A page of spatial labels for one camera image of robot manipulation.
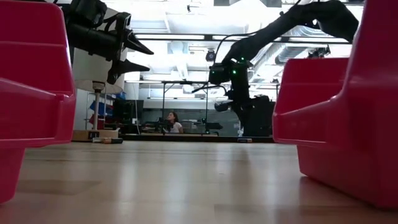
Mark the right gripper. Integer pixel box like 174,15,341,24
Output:
214,67,251,137

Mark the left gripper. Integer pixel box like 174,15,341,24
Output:
67,12,155,85

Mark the red plastic bin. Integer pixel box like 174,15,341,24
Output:
0,0,77,205
272,0,398,210

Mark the black panel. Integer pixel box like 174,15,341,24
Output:
248,95,276,138

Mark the white shade wooden base lamp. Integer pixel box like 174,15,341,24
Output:
72,7,131,143

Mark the black cabinet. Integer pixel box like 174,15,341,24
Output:
112,99,144,125

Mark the blue shelf bin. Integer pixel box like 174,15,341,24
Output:
89,91,127,116

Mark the person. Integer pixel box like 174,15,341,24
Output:
162,111,185,134

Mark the red shelf bin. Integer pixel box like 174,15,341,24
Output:
88,114,106,131

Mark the black cable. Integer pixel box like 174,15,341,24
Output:
191,83,230,95

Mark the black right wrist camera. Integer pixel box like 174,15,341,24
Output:
208,63,233,85

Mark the black folding table frame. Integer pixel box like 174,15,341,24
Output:
160,80,210,135

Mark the black overhead camera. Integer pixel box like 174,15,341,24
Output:
205,49,218,63

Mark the silver ventilation duct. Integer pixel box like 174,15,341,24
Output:
275,26,352,65

